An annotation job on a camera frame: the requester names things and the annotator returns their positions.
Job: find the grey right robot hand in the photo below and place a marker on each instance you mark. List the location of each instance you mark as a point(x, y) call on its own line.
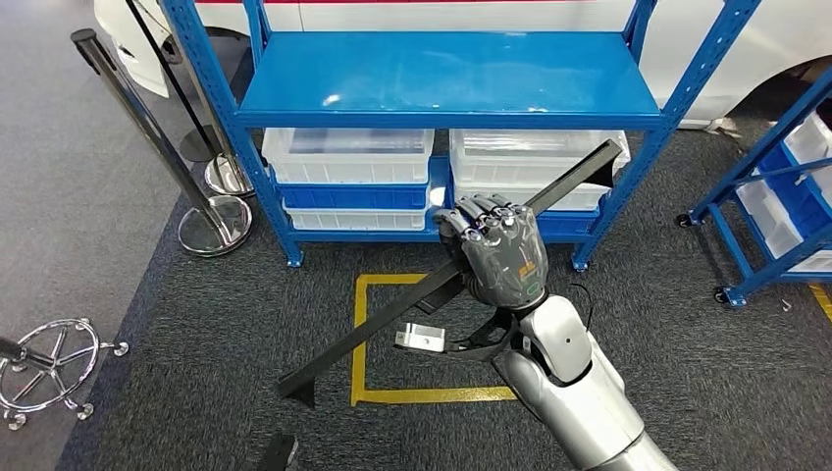
point(507, 260)

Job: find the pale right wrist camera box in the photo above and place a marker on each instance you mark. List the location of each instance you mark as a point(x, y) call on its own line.
point(421, 338)

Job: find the chrome stool base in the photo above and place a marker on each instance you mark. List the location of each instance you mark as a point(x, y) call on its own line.
point(49, 364)

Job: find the thin black pole stand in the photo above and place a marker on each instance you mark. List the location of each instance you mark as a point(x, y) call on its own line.
point(198, 143)

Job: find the blue metal shelf rack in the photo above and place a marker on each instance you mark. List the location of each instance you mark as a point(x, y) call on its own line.
point(422, 71)

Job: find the white car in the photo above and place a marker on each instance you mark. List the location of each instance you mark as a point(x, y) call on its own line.
point(715, 39)

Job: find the chrome stanchion post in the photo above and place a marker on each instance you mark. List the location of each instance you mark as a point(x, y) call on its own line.
point(214, 227)
point(227, 179)

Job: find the blue wheeled rack cart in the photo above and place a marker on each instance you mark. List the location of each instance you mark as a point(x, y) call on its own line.
point(734, 253)

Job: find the black plastic plate bracket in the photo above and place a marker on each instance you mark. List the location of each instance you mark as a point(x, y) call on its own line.
point(364, 331)

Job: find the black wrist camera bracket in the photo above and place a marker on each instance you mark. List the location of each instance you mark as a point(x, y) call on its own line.
point(481, 348)

